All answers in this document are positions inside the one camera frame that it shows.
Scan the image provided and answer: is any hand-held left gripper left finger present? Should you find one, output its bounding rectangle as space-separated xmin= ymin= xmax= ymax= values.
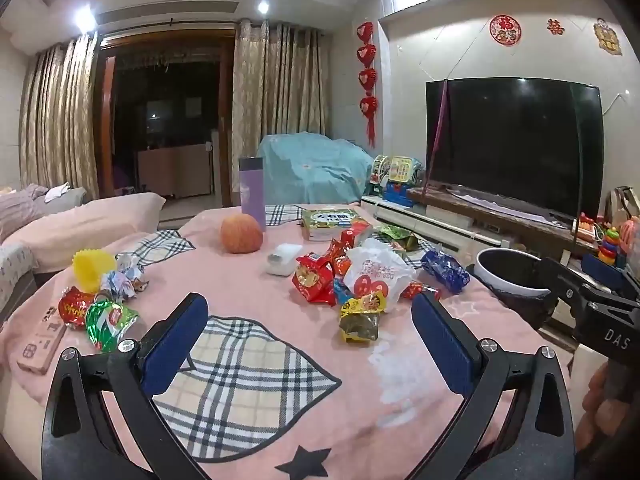
xmin=41 ymin=291 xmax=209 ymax=480

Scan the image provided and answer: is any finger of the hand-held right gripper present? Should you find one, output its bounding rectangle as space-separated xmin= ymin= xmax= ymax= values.
xmin=581 ymin=254 xmax=633 ymax=290
xmin=537 ymin=256 xmax=640 ymax=313

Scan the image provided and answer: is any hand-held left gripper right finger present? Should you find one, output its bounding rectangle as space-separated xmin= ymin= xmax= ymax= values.
xmin=411 ymin=291 xmax=577 ymax=480

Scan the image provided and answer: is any small red wrapper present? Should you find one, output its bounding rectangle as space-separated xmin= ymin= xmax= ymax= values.
xmin=402 ymin=281 xmax=441 ymax=302

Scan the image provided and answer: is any black white-rimmed bin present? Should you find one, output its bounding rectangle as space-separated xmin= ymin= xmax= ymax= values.
xmin=472 ymin=247 xmax=561 ymax=331

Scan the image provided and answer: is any blue foil wrapper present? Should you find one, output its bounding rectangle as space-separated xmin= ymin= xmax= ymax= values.
xmin=420 ymin=249 xmax=471 ymax=294

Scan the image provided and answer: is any yellow green snack packet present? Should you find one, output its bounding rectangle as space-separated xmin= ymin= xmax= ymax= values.
xmin=339 ymin=291 xmax=388 ymax=344

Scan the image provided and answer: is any white red-printed plastic bag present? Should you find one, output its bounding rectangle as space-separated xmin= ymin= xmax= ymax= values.
xmin=344 ymin=237 xmax=417 ymax=306

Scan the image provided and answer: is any orange red snack packet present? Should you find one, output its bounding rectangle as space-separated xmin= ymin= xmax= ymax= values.
xmin=325 ymin=239 xmax=353 ymax=276

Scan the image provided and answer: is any red cardboard box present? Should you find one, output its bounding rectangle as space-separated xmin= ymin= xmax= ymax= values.
xmin=340 ymin=225 xmax=373 ymax=251

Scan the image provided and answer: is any large red snack packet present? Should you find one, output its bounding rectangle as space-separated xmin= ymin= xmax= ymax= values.
xmin=291 ymin=252 xmax=337 ymax=307

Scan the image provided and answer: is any person's right hand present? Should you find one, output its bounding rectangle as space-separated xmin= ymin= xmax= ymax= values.
xmin=580 ymin=362 xmax=621 ymax=443

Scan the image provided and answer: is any pink plastic toy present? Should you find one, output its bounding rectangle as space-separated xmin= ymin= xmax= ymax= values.
xmin=620 ymin=217 xmax=640 ymax=261

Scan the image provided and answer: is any red toy telephone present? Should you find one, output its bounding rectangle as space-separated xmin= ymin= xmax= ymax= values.
xmin=577 ymin=212 xmax=608 ymax=246

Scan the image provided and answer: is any beige handbag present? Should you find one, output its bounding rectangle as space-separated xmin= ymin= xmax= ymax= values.
xmin=602 ymin=186 xmax=640 ymax=228

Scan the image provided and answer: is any green foil wrapper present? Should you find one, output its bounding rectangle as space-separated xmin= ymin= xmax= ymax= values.
xmin=85 ymin=299 xmax=140 ymax=352

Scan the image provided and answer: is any crumpled printed paper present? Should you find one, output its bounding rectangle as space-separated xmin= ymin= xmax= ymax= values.
xmin=100 ymin=254 xmax=150 ymax=302

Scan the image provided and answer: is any red round wrapper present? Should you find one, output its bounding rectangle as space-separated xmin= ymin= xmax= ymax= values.
xmin=58 ymin=286 xmax=96 ymax=331

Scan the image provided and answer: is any green gold snack wrapper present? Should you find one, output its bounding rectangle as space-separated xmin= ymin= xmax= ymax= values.
xmin=377 ymin=225 xmax=416 ymax=251

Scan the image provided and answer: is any white television stand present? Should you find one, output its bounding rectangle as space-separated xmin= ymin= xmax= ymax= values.
xmin=360 ymin=187 xmax=601 ymax=266

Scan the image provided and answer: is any orange red apple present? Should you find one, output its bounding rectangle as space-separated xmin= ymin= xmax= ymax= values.
xmin=220 ymin=213 xmax=264 ymax=254

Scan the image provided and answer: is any pink remote control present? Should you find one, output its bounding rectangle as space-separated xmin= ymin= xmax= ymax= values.
xmin=16 ymin=306 xmax=67 ymax=375

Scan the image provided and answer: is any white rectangular box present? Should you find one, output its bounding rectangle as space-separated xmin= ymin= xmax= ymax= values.
xmin=265 ymin=242 xmax=304 ymax=277

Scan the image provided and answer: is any pale pink sofa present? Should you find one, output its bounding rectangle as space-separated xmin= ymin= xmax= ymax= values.
xmin=0 ymin=185 xmax=166 ymax=321

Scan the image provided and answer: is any black flat television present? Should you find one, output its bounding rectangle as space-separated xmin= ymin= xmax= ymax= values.
xmin=425 ymin=77 xmax=605 ymax=221

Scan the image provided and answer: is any purple bottle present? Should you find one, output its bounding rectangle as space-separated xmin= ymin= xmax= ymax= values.
xmin=238 ymin=156 xmax=267 ymax=232

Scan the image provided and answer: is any green picture book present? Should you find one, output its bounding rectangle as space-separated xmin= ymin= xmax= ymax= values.
xmin=301 ymin=207 xmax=373 ymax=242

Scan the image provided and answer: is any beige low cabinet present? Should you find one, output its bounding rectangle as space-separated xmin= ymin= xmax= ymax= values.
xmin=137 ymin=142 xmax=213 ymax=198

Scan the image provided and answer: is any colourful toy cash register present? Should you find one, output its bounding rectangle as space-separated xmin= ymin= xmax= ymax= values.
xmin=370 ymin=154 xmax=426 ymax=208

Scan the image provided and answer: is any grey cushion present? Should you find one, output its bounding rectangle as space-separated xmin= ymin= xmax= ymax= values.
xmin=32 ymin=186 xmax=88 ymax=211

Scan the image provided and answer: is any striped pink pillow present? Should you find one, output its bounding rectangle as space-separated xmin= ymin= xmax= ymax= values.
xmin=0 ymin=183 xmax=48 ymax=243

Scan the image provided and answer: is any teal covered furniture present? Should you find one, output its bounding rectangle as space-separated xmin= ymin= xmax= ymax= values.
xmin=257 ymin=132 xmax=376 ymax=206

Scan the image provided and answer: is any round red paper cutout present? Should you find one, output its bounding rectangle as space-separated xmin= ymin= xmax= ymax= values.
xmin=489 ymin=14 xmax=522 ymax=47

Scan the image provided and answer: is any beige patterned curtain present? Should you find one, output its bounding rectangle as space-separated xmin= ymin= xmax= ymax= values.
xmin=231 ymin=19 xmax=333 ymax=206
xmin=19 ymin=31 xmax=101 ymax=200

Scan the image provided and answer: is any red hanging heart ornament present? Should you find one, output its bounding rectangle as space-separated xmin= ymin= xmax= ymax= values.
xmin=356 ymin=21 xmax=379 ymax=148

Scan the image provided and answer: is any rainbow stacking ring toy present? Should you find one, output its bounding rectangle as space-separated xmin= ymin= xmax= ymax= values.
xmin=597 ymin=227 xmax=626 ymax=266

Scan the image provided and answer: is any yellow figure wall sticker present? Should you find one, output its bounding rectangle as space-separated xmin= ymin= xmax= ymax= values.
xmin=593 ymin=17 xmax=623 ymax=56

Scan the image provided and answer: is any wooden door frame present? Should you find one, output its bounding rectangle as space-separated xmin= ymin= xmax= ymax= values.
xmin=95 ymin=30 xmax=236 ymax=206

